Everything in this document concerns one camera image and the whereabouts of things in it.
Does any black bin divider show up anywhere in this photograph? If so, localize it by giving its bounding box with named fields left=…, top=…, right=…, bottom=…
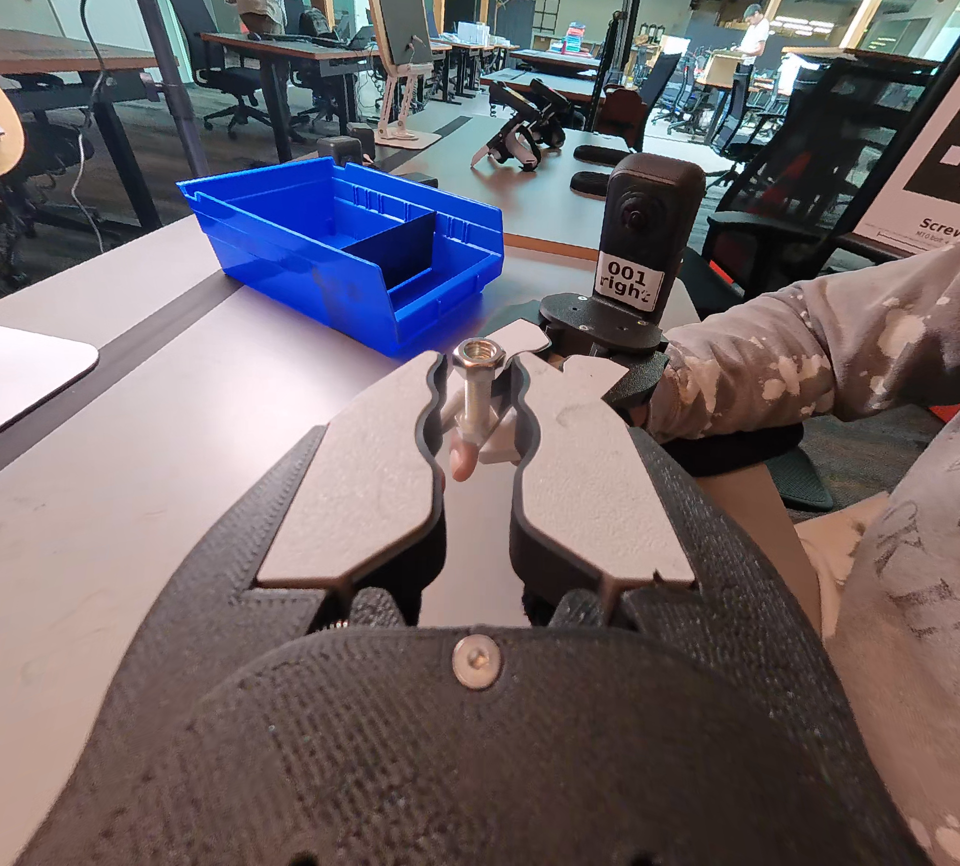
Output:
left=341, top=209, right=438, bottom=290

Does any spare black gripper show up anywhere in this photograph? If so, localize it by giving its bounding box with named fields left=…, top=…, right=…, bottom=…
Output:
left=471, top=82, right=543, bottom=173
left=528, top=78, right=573, bottom=149

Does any person's right hand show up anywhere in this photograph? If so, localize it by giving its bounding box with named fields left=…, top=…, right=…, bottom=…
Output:
left=448, top=429, right=480, bottom=483

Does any steel hex bolt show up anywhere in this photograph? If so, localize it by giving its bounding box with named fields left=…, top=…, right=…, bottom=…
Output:
left=450, top=367, right=492, bottom=449

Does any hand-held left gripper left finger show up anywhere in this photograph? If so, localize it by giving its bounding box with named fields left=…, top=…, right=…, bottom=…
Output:
left=255, top=350, right=450, bottom=608

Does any wooden top desk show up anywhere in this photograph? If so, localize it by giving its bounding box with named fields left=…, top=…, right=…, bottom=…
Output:
left=0, top=29, right=177, bottom=230
left=201, top=29, right=455, bottom=164

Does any person's right forearm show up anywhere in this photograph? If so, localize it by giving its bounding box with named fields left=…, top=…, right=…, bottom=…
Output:
left=643, top=247, right=960, bottom=449

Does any small black box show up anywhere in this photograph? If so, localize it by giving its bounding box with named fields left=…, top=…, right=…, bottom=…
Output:
left=315, top=134, right=378, bottom=171

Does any person's grey spattered sweatshirt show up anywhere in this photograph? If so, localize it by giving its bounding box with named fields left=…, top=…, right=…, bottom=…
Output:
left=795, top=416, right=960, bottom=866

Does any blue plastic bin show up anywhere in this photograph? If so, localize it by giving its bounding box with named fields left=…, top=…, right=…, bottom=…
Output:
left=176, top=157, right=505, bottom=359

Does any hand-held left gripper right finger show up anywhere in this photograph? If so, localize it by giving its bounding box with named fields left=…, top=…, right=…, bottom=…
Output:
left=508, top=350, right=697, bottom=608

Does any black framed marker sign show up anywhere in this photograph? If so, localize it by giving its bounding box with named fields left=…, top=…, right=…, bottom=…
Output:
left=847, top=41, right=960, bottom=267

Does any black mesh office chair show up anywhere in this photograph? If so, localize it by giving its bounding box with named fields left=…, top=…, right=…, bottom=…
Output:
left=705, top=52, right=946, bottom=301

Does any instruction sheet on stand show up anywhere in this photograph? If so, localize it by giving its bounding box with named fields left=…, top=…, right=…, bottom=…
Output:
left=0, top=86, right=100, bottom=432

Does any black hanging cable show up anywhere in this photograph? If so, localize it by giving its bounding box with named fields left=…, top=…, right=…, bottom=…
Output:
left=69, top=0, right=110, bottom=207

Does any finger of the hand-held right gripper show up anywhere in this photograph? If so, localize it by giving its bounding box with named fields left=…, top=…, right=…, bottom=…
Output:
left=486, top=320, right=554, bottom=357
left=480, top=354, right=633, bottom=466

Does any brown chair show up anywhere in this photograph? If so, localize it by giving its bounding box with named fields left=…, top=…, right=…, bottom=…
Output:
left=596, top=86, right=648, bottom=153

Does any steel hex nut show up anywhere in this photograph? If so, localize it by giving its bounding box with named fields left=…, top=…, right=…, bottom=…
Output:
left=451, top=338, right=498, bottom=376

